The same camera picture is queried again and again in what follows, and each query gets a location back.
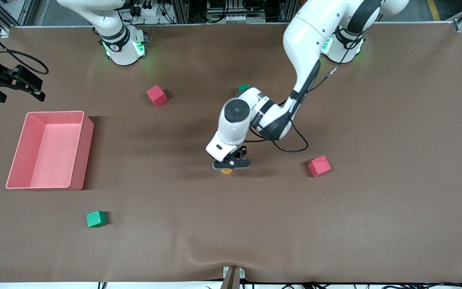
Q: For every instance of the pink plastic bin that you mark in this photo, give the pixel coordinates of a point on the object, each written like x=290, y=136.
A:
x=50, y=160

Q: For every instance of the metal table clamp bracket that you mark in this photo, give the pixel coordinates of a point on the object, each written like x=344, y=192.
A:
x=233, y=279

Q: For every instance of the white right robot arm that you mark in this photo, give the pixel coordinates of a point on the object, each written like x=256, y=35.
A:
x=120, y=56

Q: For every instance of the pink foam cube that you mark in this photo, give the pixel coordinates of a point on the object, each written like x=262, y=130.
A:
x=157, y=95
x=319, y=166

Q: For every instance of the green foam cube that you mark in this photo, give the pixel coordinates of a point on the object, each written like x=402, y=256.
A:
x=96, y=219
x=244, y=87

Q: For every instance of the white power strip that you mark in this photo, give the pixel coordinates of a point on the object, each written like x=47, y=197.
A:
x=147, y=11

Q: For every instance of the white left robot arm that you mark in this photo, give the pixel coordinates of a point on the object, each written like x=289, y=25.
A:
x=307, y=48

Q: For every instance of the white connector strip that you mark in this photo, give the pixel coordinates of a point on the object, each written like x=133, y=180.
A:
x=235, y=18

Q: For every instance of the brown table cover sheet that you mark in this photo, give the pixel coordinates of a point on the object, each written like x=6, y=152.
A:
x=231, y=220

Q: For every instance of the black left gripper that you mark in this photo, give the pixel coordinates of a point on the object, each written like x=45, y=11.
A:
x=244, y=152

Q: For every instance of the orange capped black push button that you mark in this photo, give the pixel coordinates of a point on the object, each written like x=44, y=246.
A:
x=226, y=171

